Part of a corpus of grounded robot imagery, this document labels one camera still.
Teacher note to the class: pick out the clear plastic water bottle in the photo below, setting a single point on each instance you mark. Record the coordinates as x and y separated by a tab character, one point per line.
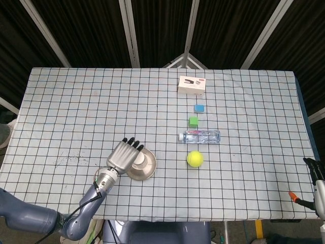
200	137

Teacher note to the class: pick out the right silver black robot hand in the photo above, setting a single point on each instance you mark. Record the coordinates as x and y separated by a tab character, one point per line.
320	193

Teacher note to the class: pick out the light blue checked tablecloth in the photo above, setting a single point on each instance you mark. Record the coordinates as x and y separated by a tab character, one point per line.
152	114

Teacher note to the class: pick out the round steel plate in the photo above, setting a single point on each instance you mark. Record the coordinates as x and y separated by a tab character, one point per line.
147	170

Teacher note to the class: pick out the yellow tennis ball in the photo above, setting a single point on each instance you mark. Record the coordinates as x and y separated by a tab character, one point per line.
195	159

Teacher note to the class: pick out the white stapler box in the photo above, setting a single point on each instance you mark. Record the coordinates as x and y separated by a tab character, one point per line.
191	86

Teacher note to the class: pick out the white triangular frame brace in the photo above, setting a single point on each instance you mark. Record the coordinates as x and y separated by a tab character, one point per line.
177	60

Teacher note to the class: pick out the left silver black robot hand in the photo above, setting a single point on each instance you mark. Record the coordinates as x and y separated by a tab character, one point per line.
122	157

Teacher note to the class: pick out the green cube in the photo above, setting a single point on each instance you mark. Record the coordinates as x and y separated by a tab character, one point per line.
193	122

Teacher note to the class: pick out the blue grey robot torso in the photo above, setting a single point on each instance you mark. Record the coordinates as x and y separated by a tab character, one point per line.
157	233

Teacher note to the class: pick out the white paper cup blue print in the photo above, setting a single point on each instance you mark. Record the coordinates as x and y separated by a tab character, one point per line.
140	158

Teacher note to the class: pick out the blue white eraser block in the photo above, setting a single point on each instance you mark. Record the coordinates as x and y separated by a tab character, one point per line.
199	108

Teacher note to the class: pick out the left blue grey robot arm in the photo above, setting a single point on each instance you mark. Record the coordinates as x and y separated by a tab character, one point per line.
33	218

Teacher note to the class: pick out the pale grey floor bundle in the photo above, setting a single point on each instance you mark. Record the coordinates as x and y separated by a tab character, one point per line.
5	137

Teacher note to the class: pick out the white metal frame post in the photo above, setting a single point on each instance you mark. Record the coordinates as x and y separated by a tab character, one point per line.
130	33
191	25
265	33
45	33

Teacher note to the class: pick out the white metal floor beam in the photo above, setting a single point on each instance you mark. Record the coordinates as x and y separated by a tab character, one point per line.
8	105
317	116

